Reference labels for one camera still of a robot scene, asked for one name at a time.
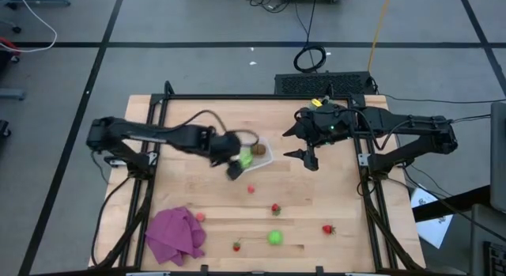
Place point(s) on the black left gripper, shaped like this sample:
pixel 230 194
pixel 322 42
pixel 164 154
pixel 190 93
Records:
pixel 225 146

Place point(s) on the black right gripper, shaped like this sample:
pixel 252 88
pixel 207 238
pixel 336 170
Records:
pixel 328 125

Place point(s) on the small pink toy fruit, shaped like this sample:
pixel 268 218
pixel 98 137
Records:
pixel 251 189
pixel 200 217

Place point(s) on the brown toy kiwi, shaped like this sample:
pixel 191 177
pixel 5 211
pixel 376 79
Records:
pixel 259 149

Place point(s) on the red toy strawberry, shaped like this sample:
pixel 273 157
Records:
pixel 327 229
pixel 236 246
pixel 275 209

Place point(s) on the round green toy vegetable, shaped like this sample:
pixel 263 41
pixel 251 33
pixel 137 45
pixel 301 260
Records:
pixel 275 237

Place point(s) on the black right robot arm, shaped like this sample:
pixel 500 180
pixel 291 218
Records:
pixel 415 123

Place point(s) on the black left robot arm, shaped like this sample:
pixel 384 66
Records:
pixel 130 129

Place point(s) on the clear plastic tupperware container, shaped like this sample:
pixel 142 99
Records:
pixel 265 159

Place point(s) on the purple cloth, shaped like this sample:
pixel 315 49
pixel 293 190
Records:
pixel 174 236

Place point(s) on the white printed paper sheet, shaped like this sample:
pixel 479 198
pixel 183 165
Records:
pixel 433 228

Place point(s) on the black beam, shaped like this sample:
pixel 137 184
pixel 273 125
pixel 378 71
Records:
pixel 454 203

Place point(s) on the grey desk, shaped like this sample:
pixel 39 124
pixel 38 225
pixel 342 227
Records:
pixel 486 228

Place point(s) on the black keyboard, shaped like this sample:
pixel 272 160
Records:
pixel 496 260

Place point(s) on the black caster wheel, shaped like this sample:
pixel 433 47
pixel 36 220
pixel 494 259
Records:
pixel 4 127

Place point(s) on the grey furniture leg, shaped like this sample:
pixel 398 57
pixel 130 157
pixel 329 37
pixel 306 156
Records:
pixel 12 94

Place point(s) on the grey furniture base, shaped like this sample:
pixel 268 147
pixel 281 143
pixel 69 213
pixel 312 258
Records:
pixel 43 0

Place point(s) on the red object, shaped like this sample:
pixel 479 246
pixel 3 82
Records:
pixel 8 44

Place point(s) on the black metal table frame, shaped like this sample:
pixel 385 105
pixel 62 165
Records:
pixel 257 97

